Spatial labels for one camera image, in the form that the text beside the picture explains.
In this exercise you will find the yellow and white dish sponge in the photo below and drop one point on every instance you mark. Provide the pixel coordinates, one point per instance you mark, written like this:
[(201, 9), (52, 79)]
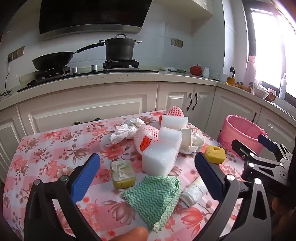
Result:
[(122, 173)]

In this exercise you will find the white ceramic jar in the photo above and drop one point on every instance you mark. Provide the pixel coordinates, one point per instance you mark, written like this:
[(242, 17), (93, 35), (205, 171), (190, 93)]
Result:
[(206, 72)]

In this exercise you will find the thin white foam block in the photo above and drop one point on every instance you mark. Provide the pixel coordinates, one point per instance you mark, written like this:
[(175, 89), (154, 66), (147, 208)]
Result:
[(173, 121)]

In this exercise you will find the dark stock pot with lid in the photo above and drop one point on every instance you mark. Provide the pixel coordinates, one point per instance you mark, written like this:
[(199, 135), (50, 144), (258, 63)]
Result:
[(119, 51)]

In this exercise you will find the kitchen window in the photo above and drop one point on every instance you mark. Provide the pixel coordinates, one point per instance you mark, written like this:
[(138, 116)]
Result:
[(268, 46)]

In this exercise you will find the person's right hand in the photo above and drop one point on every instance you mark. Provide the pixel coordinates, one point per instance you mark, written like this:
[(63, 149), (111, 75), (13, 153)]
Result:
[(278, 207)]

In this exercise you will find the person's left hand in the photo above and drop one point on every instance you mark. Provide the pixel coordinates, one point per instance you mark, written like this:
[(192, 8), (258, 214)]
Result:
[(134, 234)]

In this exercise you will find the yellow square sponge with hole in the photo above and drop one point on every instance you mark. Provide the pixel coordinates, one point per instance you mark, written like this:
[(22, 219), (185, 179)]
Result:
[(215, 155)]

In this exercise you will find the white squeeze tube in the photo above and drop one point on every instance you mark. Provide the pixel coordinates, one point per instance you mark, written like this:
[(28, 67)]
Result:
[(193, 193)]

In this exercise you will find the black range hood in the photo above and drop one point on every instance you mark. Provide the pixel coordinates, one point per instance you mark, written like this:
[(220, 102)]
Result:
[(92, 14)]

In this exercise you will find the grey wall socket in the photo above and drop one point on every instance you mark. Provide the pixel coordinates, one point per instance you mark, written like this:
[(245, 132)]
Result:
[(10, 57), (174, 41), (180, 43), (20, 51)]

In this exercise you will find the red lidded pot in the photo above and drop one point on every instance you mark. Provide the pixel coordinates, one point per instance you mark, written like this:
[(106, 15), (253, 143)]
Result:
[(196, 70)]

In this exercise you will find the white printed paper wrapper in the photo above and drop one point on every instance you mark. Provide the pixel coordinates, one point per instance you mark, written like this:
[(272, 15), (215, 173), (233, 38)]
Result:
[(186, 136)]

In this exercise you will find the medium white foam block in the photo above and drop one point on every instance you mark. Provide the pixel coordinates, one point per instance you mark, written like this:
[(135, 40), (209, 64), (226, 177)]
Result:
[(170, 134)]

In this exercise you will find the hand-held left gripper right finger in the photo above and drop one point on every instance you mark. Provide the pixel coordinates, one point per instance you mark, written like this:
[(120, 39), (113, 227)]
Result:
[(208, 178)]

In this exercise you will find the white mug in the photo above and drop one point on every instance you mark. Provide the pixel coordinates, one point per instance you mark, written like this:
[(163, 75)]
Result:
[(222, 78)]

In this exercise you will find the white cabinet door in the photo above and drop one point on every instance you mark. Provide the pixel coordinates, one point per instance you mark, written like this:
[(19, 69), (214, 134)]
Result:
[(233, 104), (277, 120), (204, 104), (10, 143), (173, 97)]

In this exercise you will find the white wall cabinet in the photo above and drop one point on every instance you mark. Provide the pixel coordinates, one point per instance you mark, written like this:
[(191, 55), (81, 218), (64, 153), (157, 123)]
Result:
[(192, 5)]

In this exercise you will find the large pink foam fruit net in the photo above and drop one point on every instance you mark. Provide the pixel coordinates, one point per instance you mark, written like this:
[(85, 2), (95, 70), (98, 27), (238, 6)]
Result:
[(148, 133)]

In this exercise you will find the black wok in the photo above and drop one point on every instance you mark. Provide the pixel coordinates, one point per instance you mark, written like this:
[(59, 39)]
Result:
[(50, 60)]

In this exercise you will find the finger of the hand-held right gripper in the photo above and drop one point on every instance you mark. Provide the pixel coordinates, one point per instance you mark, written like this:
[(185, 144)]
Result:
[(239, 148), (267, 142)]

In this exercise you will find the silver stove knob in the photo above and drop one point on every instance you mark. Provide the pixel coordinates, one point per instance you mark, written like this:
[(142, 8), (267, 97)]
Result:
[(93, 67), (74, 70)]

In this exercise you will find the white plastic bag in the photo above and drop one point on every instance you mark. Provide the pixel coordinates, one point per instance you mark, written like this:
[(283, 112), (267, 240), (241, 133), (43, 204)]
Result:
[(124, 132)]

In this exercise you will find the black gas stove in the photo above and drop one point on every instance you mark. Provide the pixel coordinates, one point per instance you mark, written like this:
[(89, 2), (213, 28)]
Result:
[(129, 66)]

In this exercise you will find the white pump bottle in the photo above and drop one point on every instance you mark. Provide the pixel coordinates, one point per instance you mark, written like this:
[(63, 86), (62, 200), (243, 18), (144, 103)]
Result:
[(282, 89)]

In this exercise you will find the yellow cloth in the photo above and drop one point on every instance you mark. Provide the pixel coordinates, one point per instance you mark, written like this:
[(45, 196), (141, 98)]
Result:
[(241, 86)]

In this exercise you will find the white tissue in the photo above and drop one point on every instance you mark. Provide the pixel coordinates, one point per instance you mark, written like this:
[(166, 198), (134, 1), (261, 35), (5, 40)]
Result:
[(197, 140)]

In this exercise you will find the pink water bottle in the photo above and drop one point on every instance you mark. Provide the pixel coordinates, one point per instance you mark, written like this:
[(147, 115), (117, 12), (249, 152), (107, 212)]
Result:
[(250, 71)]

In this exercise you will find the glass oil bottle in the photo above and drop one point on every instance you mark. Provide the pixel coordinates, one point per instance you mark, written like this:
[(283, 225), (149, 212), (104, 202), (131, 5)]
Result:
[(230, 80)]

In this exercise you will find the white flat packet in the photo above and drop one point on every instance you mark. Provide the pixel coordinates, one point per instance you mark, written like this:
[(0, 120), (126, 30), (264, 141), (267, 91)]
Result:
[(168, 68)]

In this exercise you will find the large white foam block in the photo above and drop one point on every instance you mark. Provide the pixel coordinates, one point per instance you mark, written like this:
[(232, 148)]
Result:
[(159, 162)]

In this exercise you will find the small pink foam fruit net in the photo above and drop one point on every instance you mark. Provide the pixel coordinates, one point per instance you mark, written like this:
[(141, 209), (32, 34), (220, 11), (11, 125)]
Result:
[(173, 111)]

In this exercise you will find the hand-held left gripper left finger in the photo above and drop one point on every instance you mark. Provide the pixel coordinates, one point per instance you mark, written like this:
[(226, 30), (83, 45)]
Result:
[(84, 178)]

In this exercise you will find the brown wicker basket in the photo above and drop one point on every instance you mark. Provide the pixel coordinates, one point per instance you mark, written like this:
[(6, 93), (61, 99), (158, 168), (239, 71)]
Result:
[(270, 96)]

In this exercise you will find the green wavy striped cloth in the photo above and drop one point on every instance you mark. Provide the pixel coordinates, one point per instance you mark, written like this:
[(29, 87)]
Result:
[(152, 199)]

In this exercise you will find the pink floral tablecloth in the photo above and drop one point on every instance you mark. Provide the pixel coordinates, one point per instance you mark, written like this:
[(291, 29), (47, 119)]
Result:
[(46, 150)]

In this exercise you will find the pink bin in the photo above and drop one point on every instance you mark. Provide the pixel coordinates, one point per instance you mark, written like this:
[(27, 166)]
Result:
[(240, 132)]

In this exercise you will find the wide white cabinet front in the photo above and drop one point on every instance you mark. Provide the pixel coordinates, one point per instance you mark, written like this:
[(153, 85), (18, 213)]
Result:
[(81, 104)]

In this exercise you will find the white bowl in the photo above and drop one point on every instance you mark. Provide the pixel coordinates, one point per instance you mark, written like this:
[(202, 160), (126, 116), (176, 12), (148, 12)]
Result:
[(260, 91)]

